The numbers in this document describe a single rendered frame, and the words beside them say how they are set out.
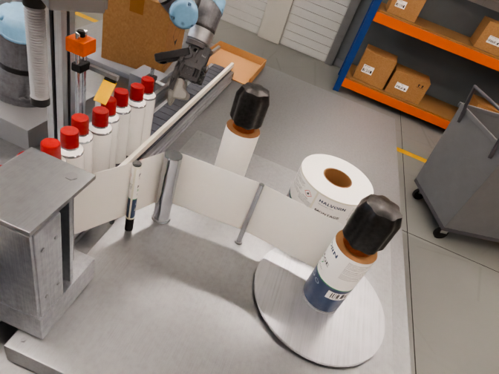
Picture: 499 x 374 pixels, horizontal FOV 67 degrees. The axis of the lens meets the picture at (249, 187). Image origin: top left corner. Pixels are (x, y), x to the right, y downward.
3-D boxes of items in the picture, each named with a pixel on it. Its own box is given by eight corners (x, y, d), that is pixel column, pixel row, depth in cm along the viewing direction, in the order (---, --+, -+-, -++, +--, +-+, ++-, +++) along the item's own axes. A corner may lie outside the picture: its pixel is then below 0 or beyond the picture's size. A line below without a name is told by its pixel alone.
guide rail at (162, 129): (76, 216, 81) (76, 209, 80) (70, 214, 81) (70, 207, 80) (232, 67, 166) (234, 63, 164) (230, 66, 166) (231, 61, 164)
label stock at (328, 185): (278, 228, 99) (298, 188, 90) (286, 183, 114) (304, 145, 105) (350, 253, 99) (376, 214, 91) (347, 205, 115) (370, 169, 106)
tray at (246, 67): (248, 86, 171) (250, 78, 168) (195, 64, 172) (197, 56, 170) (264, 67, 194) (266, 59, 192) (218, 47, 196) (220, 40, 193)
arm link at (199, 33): (188, 21, 114) (194, 30, 122) (183, 35, 114) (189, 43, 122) (211, 30, 113) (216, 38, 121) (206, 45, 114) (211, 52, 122)
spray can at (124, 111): (113, 168, 98) (119, 98, 85) (101, 157, 99) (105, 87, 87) (130, 161, 102) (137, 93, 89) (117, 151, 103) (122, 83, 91)
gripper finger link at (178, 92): (180, 110, 117) (191, 81, 116) (162, 102, 118) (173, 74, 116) (183, 110, 120) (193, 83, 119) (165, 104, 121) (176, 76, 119)
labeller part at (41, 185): (30, 237, 46) (29, 231, 46) (-50, 201, 47) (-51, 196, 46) (96, 179, 57) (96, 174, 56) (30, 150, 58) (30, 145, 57)
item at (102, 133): (98, 192, 90) (102, 119, 77) (80, 182, 91) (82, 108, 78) (113, 181, 94) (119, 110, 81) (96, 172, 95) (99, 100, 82)
